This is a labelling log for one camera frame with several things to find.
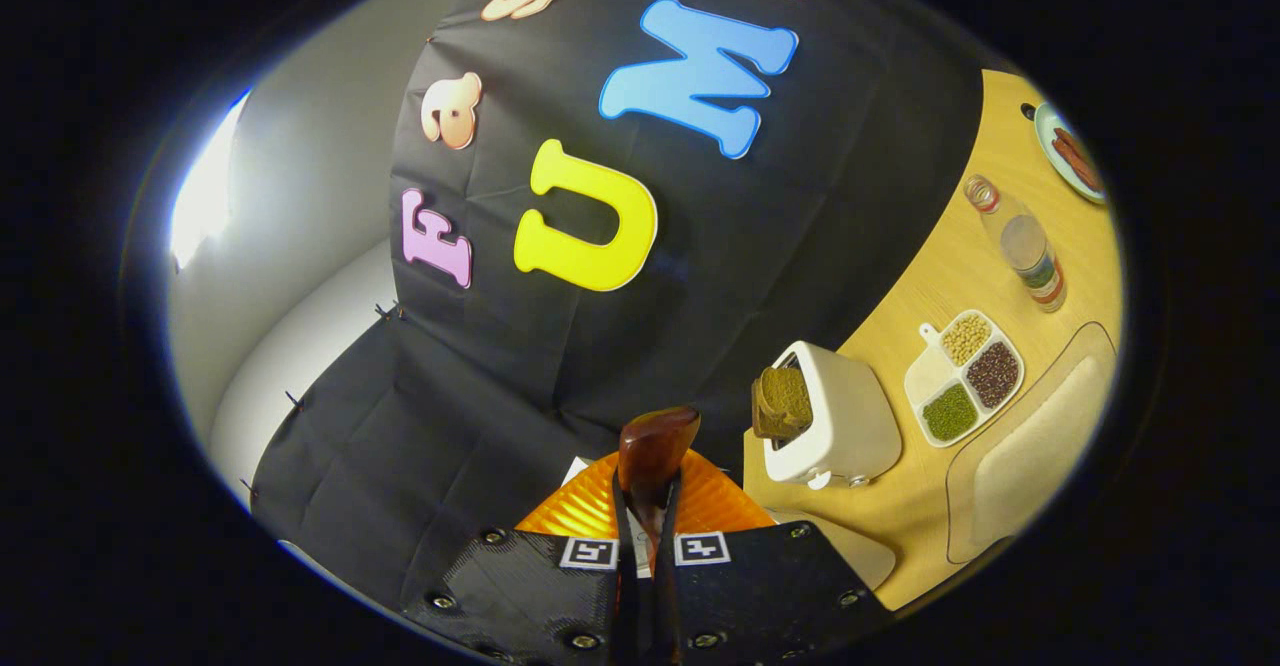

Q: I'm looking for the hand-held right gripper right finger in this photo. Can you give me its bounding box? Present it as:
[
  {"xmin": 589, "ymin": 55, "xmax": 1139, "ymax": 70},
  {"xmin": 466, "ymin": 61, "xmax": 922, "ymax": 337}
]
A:
[{"xmin": 650, "ymin": 449, "xmax": 892, "ymax": 666}]

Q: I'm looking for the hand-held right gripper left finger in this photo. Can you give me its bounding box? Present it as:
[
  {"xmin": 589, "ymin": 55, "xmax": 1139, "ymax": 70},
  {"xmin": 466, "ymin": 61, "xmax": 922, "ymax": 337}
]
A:
[{"xmin": 402, "ymin": 449, "xmax": 642, "ymax": 666}]

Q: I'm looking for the white rice cooker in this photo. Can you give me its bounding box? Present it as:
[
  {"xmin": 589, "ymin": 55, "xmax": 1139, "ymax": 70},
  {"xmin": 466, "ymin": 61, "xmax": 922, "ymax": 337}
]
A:
[{"xmin": 562, "ymin": 455, "xmax": 898, "ymax": 594}]

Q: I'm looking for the brown wooden spoon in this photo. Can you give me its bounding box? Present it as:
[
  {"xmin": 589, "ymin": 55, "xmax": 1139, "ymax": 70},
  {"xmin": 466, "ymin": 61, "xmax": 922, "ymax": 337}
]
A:
[{"xmin": 614, "ymin": 405, "xmax": 702, "ymax": 572}]

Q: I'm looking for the brown bread slice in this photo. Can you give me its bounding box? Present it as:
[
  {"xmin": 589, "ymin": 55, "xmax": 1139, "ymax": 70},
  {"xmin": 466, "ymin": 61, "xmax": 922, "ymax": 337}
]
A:
[{"xmin": 751, "ymin": 365, "xmax": 815, "ymax": 443}]

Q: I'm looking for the white toaster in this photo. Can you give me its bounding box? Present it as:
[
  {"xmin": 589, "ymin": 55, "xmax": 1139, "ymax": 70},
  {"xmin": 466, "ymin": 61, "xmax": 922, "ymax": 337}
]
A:
[{"xmin": 763, "ymin": 340, "xmax": 904, "ymax": 491}]

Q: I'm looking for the white divided bean dish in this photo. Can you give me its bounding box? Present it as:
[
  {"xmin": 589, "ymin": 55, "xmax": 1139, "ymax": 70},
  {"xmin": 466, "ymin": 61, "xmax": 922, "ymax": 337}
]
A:
[{"xmin": 903, "ymin": 308, "xmax": 1027, "ymax": 449}]

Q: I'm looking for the black backdrop cloth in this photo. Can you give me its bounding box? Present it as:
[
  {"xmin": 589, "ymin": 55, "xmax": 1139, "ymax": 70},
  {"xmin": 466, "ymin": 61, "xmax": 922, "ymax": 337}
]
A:
[{"xmin": 250, "ymin": 0, "xmax": 987, "ymax": 619}]

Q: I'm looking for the clear plastic water bottle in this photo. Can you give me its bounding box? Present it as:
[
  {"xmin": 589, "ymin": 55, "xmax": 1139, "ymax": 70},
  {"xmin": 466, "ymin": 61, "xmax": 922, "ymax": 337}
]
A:
[{"xmin": 963, "ymin": 173, "xmax": 1069, "ymax": 314}]

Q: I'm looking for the large ceiling light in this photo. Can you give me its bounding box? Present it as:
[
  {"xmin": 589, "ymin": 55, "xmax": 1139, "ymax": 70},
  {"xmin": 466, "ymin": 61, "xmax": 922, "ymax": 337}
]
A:
[{"xmin": 168, "ymin": 89, "xmax": 253, "ymax": 274}]

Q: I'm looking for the pale green plate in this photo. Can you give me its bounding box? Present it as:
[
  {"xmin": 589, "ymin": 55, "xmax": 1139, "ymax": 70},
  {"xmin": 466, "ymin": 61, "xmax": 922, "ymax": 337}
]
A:
[{"xmin": 1032, "ymin": 101, "xmax": 1110, "ymax": 206}]

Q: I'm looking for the red meat slice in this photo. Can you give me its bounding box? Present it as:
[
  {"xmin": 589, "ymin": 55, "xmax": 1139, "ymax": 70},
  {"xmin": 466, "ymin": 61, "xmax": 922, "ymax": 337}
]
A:
[{"xmin": 1051, "ymin": 127, "xmax": 1103, "ymax": 193}]

